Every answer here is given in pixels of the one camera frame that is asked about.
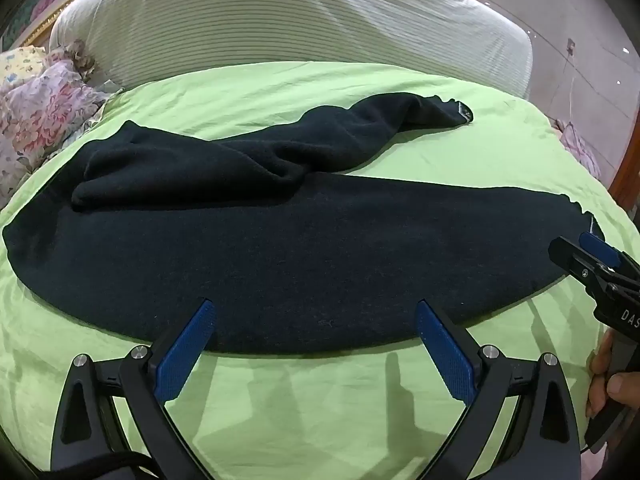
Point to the green bed sheet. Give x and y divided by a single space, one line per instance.
500 135

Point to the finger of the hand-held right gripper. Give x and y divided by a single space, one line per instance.
567 255
597 249

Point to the floral frilled pillow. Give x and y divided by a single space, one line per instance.
45 110

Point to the white striped headboard cover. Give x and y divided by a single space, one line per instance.
300 20

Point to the yellow printed pillow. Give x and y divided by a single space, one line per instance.
20 62

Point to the wall outlet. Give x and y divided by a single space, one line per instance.
570 45

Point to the black pants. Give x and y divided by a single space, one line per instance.
300 260

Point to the pink floral cloth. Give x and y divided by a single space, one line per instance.
580 150

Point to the wooden bed frame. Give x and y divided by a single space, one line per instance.
629 185

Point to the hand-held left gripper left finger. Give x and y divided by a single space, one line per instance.
187 355

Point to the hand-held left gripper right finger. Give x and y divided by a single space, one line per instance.
445 355

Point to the person's right hand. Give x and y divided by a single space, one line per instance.
624 388

